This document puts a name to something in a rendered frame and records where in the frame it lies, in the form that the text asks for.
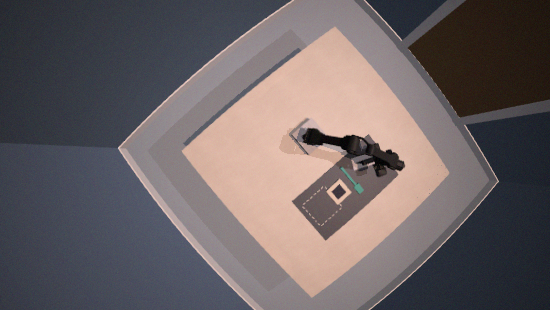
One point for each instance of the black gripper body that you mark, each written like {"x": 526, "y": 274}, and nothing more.
{"x": 381, "y": 170}

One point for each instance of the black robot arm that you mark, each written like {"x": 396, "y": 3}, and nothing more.
{"x": 313, "y": 136}

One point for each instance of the beige square tile with dark centre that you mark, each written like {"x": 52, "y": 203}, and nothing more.
{"x": 338, "y": 191}

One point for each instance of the green small trowel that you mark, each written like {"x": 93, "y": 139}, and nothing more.
{"x": 357, "y": 187}

